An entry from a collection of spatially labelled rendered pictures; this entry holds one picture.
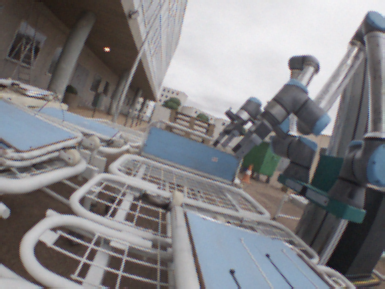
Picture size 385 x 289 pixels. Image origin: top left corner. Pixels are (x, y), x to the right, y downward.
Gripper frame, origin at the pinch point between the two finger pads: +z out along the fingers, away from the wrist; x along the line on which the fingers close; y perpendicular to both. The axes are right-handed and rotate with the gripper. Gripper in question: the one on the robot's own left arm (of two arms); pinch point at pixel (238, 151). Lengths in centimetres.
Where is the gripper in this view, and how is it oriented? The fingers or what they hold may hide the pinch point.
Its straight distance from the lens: 74.6
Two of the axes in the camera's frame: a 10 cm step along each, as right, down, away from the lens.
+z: -6.8, 7.1, 1.9
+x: -1.4, 1.3, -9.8
